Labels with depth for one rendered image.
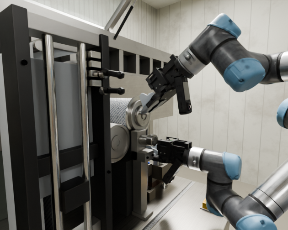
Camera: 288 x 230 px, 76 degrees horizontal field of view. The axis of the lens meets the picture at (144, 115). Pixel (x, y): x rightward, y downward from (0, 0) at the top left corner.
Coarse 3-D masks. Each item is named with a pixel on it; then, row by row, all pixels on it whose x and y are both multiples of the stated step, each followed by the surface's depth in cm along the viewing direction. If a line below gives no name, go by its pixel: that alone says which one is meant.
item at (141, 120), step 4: (140, 108) 64; (136, 112) 63; (136, 116) 63; (140, 116) 64; (144, 116) 66; (148, 116) 68; (136, 120) 64; (140, 120) 64; (144, 120) 66; (148, 120) 68; (140, 124) 64; (144, 124) 66
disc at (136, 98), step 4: (136, 96) 65; (132, 100) 63; (136, 100) 65; (128, 104) 62; (132, 104) 63; (128, 108) 62; (128, 112) 62; (128, 116) 62; (128, 120) 62; (128, 124) 62; (128, 128) 62; (132, 128) 64
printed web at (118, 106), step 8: (112, 104) 68; (120, 104) 66; (112, 112) 66; (120, 112) 64; (112, 120) 67; (120, 120) 64; (48, 200) 45; (48, 208) 45; (48, 216) 45; (48, 224) 46
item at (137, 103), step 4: (140, 100) 65; (136, 104) 64; (140, 104) 65; (132, 108) 62; (136, 108) 64; (132, 112) 62; (132, 116) 62; (132, 120) 62; (132, 124) 63; (136, 124) 64; (148, 124) 70; (136, 128) 64; (140, 128) 66; (144, 128) 68
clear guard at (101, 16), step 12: (36, 0) 68; (48, 0) 71; (60, 0) 73; (72, 0) 75; (84, 0) 78; (96, 0) 81; (108, 0) 84; (120, 0) 87; (60, 12) 77; (72, 12) 80; (84, 12) 82; (96, 12) 86; (108, 12) 89; (96, 24) 91; (108, 24) 95
